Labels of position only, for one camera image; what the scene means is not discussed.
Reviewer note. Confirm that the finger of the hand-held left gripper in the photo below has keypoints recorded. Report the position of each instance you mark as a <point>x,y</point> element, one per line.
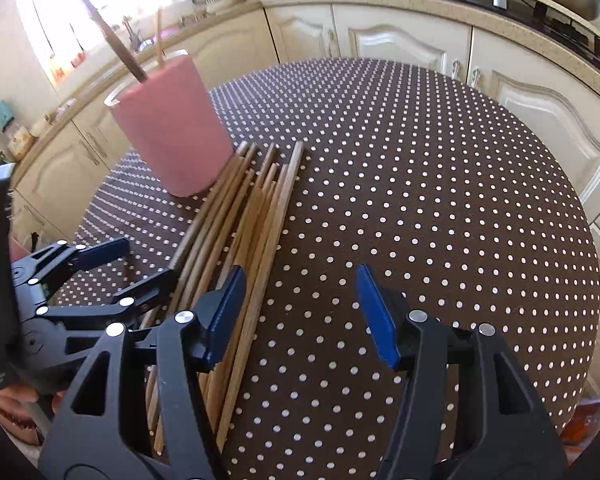
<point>152,285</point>
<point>105,251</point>

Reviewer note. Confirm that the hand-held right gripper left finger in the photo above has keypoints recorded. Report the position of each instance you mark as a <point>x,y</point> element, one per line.
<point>227,310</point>

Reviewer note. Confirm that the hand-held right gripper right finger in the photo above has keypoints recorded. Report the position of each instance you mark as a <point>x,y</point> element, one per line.
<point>375,310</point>

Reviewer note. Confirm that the pile of wooden chopsticks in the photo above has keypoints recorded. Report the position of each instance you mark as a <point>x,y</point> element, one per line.
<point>267,210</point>

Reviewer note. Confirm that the pink cup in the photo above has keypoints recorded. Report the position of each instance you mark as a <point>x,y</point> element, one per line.
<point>170,125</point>

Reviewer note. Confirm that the person's left hand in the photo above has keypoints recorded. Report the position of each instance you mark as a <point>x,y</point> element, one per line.
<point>15,397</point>

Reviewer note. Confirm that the clear food jar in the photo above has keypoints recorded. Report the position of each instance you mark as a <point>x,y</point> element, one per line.
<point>19,142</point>

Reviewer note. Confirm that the brown polka dot tablecloth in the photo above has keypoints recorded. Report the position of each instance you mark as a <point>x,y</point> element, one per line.
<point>405,185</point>

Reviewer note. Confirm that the teal bottle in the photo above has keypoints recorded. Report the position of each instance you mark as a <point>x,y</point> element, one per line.
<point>2,112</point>

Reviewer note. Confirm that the light brown bamboo chopstick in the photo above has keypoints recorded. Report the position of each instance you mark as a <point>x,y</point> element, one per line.
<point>120,45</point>
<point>158,40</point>

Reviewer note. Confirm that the metal sink faucet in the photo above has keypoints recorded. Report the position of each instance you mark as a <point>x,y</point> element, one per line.
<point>131,35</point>

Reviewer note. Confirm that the sliding kitchen window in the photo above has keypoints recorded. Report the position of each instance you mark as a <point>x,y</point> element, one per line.
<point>55,20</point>

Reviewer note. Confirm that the black gas cooktop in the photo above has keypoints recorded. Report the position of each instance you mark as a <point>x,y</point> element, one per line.
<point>565,30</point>

